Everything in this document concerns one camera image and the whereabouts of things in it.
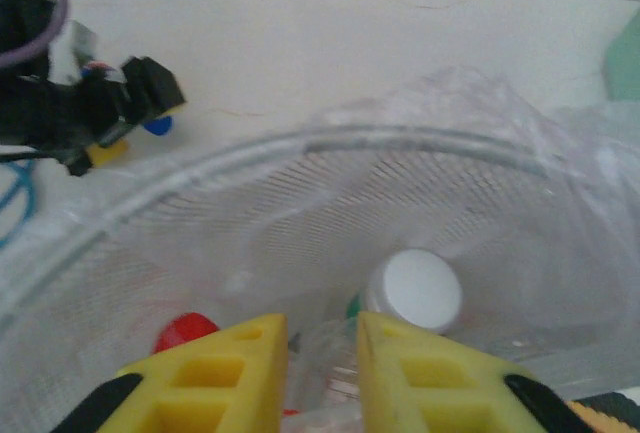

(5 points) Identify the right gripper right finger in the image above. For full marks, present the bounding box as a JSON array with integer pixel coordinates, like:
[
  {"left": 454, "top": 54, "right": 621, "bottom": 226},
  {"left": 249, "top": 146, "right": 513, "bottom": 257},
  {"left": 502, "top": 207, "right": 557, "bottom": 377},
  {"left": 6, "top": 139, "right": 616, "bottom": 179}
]
[{"left": 356, "top": 310, "right": 601, "bottom": 433}]

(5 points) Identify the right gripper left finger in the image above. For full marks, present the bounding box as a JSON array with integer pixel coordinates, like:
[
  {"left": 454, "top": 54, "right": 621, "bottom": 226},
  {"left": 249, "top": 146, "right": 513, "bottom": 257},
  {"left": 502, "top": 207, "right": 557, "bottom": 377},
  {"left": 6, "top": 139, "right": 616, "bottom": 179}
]
[{"left": 49, "top": 312, "right": 290, "bottom": 433}]

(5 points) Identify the white-capped green-label bottle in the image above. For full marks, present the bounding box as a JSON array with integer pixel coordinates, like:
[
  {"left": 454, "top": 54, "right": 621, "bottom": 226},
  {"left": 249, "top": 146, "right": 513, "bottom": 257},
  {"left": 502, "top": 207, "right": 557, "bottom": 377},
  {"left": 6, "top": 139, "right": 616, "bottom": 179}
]
[{"left": 344, "top": 247, "right": 464, "bottom": 339}]

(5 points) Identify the grey mesh waste bin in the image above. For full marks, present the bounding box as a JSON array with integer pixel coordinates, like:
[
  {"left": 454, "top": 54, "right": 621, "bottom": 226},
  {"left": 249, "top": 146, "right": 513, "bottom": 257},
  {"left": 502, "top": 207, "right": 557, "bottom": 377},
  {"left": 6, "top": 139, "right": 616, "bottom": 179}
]
[{"left": 0, "top": 122, "right": 640, "bottom": 433}]

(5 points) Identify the clear plastic bin liner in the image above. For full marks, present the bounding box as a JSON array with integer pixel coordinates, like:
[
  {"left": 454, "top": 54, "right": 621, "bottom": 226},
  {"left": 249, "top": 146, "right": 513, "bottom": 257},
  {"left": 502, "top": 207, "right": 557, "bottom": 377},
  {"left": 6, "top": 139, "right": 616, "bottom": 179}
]
[{"left": 0, "top": 65, "right": 640, "bottom": 433}]

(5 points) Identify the blue stethoscope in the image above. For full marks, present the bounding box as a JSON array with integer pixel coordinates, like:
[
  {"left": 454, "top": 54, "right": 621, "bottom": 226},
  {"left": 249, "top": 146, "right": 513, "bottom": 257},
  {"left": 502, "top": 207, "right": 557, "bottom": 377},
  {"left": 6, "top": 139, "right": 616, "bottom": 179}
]
[{"left": 0, "top": 158, "right": 40, "bottom": 250}]

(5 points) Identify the mint green zip case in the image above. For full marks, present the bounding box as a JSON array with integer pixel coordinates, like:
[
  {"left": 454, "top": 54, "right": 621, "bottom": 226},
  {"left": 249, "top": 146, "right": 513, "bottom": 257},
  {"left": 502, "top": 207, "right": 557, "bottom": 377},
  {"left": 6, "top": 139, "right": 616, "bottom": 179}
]
[{"left": 602, "top": 5, "right": 640, "bottom": 103}]

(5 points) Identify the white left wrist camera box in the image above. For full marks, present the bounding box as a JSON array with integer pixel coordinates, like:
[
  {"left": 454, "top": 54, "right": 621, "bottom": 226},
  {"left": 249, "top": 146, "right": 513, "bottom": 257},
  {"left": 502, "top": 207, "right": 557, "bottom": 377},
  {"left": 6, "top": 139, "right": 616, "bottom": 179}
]
[{"left": 47, "top": 20, "right": 99, "bottom": 87}]

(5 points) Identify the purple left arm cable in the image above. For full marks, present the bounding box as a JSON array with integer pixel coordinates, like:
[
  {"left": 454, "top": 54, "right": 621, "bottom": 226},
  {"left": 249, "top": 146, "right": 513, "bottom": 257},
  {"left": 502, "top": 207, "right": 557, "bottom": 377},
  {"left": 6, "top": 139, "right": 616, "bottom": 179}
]
[{"left": 0, "top": 0, "right": 70, "bottom": 70}]

